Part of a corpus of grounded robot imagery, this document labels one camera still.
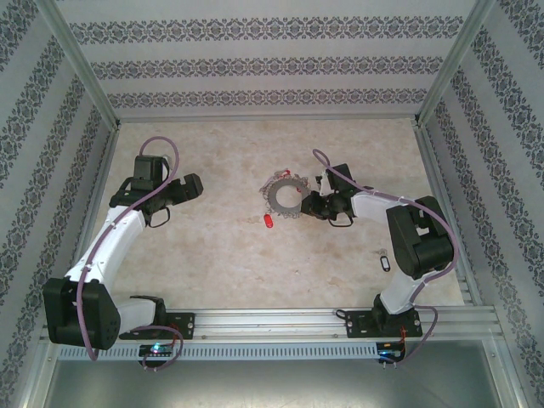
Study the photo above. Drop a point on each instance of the silver key with black tag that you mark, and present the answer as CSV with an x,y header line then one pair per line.
x,y
386,263

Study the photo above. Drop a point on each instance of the aluminium frame post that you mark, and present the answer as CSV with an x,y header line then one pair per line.
x,y
451,64
83,70

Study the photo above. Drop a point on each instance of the controller circuit board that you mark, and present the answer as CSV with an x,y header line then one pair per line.
x,y
389,352
157,350

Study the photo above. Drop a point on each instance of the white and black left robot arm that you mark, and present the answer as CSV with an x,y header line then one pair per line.
x,y
115,246

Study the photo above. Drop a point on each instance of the aluminium table side rail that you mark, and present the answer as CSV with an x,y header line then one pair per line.
x,y
97,191
429,149

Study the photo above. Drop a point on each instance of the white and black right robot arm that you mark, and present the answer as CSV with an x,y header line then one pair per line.
x,y
401,293

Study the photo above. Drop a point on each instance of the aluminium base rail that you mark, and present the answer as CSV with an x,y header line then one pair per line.
x,y
272,323

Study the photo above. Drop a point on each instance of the right controller circuit board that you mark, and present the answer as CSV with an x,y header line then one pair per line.
x,y
389,352

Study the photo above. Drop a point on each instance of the red plastic key tag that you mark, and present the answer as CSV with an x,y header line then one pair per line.
x,y
288,172
269,221

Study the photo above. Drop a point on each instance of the left controller circuit board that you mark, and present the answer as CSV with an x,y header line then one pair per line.
x,y
157,350

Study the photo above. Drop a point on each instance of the grey metal sheet panel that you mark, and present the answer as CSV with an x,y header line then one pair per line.
x,y
272,387

